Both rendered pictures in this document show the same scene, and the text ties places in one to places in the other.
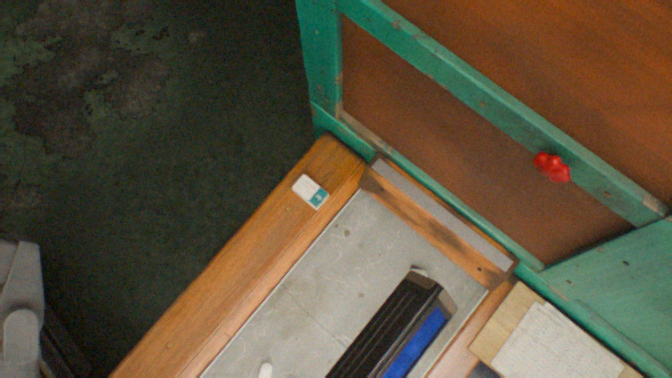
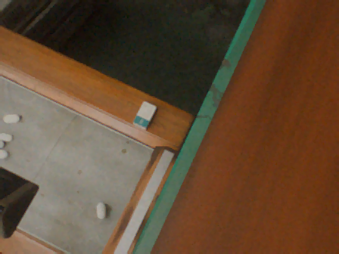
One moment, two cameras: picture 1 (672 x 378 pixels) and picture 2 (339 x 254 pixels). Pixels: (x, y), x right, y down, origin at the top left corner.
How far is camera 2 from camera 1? 48 cm
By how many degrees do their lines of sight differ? 16
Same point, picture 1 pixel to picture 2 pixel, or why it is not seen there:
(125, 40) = not seen: hidden behind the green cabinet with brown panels
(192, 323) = (36, 63)
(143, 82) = (228, 31)
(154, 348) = (17, 44)
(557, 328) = not seen: outside the picture
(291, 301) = (66, 124)
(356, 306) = (70, 170)
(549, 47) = not seen: outside the picture
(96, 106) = (206, 11)
